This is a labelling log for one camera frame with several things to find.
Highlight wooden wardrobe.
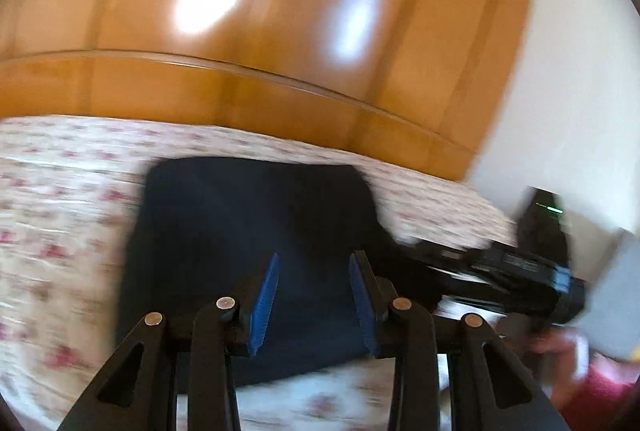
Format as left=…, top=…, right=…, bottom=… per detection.
left=1, top=0, right=529, bottom=180

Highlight person's right hand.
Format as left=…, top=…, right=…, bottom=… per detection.
left=527, top=327, right=589, bottom=409

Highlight black embroidered pants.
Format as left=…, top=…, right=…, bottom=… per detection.
left=115, top=157, right=402, bottom=387

